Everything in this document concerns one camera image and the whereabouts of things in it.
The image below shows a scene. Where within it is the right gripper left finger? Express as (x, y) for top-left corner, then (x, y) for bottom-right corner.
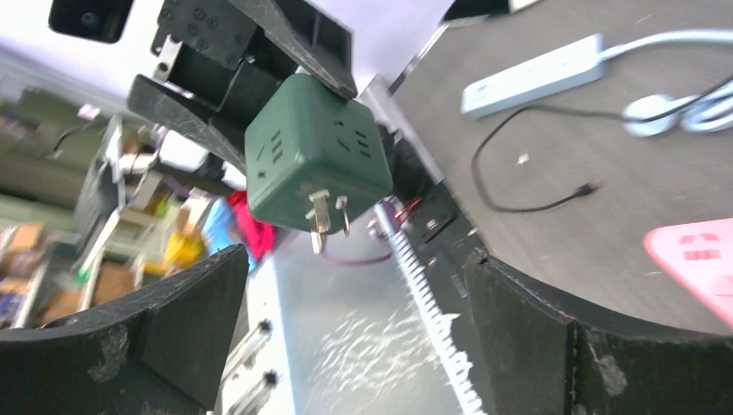
(1, 245), (248, 414)

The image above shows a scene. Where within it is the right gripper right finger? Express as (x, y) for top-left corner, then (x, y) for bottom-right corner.
(464, 250), (732, 414)

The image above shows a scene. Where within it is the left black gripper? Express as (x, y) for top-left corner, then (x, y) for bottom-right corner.
(126, 0), (358, 172)

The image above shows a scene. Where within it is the dark green cube socket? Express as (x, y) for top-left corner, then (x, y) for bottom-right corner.
(245, 73), (392, 254)

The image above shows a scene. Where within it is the pink triangular power strip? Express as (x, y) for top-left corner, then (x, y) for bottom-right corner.
(644, 218), (732, 326)

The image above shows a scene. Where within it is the light blue power strip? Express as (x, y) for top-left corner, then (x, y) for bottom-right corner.
(461, 29), (732, 137)

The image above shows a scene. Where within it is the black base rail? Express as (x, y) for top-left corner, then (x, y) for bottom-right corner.
(366, 143), (500, 415)

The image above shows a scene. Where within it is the black usb cable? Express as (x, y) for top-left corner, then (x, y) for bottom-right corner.
(470, 74), (733, 214)

